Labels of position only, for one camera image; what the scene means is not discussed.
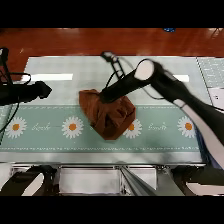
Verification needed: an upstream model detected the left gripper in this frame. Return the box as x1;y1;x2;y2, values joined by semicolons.
32;80;53;101

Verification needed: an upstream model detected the brown T-shirt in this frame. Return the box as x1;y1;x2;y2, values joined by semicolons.
78;88;137;141

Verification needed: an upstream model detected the black cable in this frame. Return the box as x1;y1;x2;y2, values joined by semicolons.
0;101;21;134

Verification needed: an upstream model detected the silver frame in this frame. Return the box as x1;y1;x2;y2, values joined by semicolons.
0;161;224;197

